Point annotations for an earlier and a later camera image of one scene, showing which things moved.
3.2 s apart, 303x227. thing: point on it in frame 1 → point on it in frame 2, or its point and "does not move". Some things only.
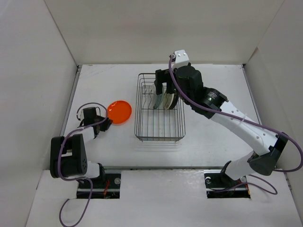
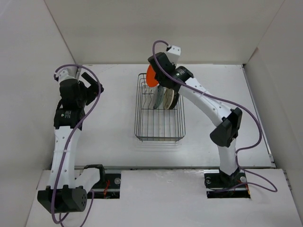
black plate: [174, 101] does not move
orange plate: [120, 111] → [150, 74]
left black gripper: [105, 125] → [92, 94]
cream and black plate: [167, 100] does not move
